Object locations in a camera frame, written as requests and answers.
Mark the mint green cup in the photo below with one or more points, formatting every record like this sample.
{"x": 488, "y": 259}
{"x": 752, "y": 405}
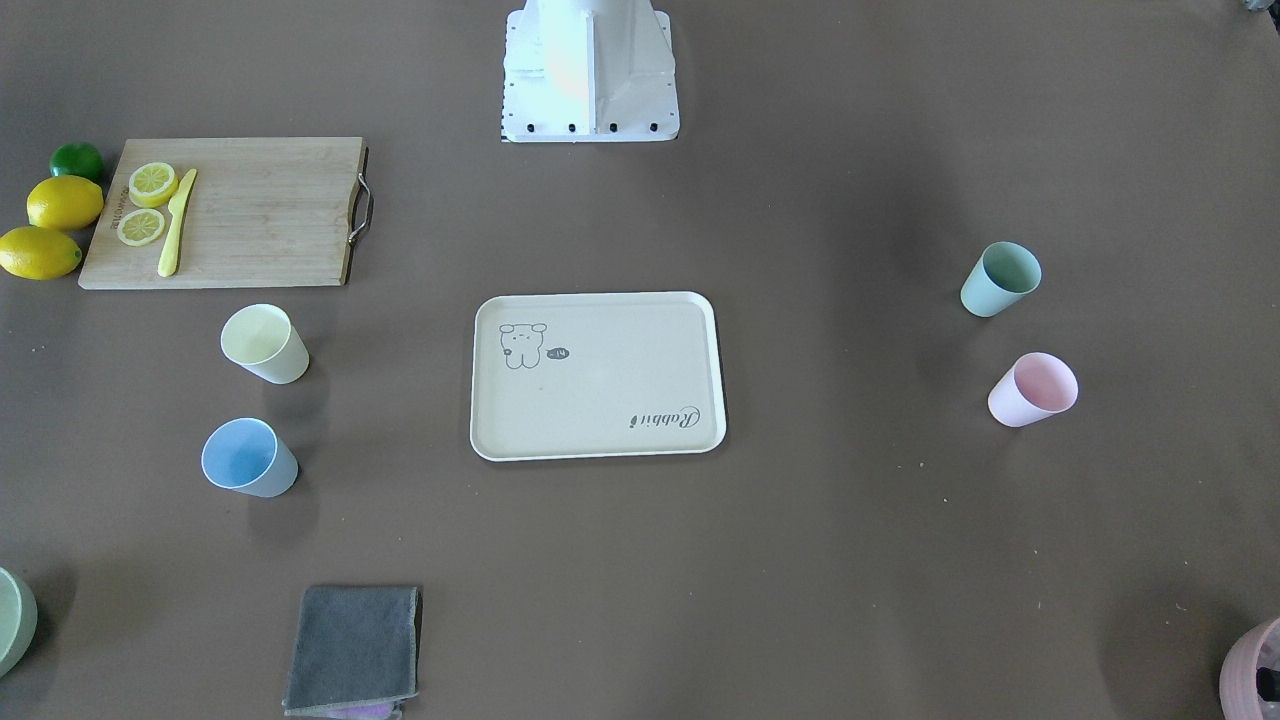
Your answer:
{"x": 1004, "y": 274}

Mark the lemon slice near blade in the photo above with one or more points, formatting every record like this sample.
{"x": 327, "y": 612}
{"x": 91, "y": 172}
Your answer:
{"x": 140, "y": 227}

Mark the pink cup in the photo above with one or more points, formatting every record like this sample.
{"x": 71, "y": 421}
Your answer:
{"x": 1036, "y": 387}

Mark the grey folded cloth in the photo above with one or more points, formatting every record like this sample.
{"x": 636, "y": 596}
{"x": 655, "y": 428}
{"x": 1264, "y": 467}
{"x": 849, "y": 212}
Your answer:
{"x": 355, "y": 652}

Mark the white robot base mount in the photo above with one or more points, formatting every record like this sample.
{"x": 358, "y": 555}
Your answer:
{"x": 589, "y": 71}

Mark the green lime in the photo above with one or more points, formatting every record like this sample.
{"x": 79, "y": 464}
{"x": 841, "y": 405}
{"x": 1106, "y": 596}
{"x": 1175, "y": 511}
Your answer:
{"x": 80, "y": 159}

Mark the pink ice bowl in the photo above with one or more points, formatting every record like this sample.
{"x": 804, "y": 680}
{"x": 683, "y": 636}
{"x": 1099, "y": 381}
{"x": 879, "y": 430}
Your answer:
{"x": 1248, "y": 676}

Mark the whole lemon lower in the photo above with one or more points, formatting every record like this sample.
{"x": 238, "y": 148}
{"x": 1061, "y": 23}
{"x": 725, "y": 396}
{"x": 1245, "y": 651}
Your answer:
{"x": 39, "y": 253}

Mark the pale yellow cup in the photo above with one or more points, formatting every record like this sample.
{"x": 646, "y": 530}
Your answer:
{"x": 262, "y": 339}

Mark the green bowl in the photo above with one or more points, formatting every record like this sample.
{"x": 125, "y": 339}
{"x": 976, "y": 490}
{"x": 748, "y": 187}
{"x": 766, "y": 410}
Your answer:
{"x": 19, "y": 615}

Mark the yellow plastic knife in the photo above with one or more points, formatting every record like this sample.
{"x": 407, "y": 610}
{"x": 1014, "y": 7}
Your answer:
{"x": 167, "y": 264}

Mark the wooden cutting board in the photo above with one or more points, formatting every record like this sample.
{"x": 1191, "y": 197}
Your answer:
{"x": 263, "y": 212}

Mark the whole lemon upper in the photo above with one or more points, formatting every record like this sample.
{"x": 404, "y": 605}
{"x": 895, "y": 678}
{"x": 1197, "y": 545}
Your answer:
{"x": 64, "y": 203}

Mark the cream rabbit print tray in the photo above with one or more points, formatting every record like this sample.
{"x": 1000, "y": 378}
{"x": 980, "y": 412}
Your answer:
{"x": 570, "y": 375}

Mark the lemon slice near handle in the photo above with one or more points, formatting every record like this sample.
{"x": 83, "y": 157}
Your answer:
{"x": 152, "y": 185}

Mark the whole lemon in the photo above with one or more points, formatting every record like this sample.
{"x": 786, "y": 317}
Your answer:
{"x": 64, "y": 203}
{"x": 39, "y": 253}

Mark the light blue cup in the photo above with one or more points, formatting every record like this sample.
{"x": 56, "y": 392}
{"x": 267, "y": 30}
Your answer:
{"x": 247, "y": 456}

